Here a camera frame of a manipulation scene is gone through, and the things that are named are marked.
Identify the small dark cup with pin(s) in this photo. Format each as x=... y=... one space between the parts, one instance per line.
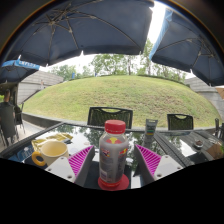
x=199 y=144

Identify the grey roofed building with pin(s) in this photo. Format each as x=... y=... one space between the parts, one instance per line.
x=36 y=85

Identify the red-capped clear drink bottle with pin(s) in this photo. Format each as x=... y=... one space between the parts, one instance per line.
x=113 y=156

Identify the pale yellow mug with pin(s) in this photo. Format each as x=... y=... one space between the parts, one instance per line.
x=53 y=151

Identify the grey patio chair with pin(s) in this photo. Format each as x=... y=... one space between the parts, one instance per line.
x=7 y=128

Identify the person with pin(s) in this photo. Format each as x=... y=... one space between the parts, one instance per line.
x=6 y=106

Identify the large navy patio umbrella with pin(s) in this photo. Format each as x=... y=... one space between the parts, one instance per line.
x=83 y=30

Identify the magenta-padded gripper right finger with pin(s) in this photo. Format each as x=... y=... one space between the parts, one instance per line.
x=150 y=160

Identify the dark mesh patio chair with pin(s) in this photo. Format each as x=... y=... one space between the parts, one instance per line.
x=180 y=121
x=110 y=116

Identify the blue umbrella with white lettering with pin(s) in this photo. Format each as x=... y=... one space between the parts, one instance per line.
x=16 y=68

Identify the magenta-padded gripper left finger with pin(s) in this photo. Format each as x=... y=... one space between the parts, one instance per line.
x=78 y=161

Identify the brown paper bag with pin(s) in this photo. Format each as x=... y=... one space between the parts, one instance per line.
x=216 y=150

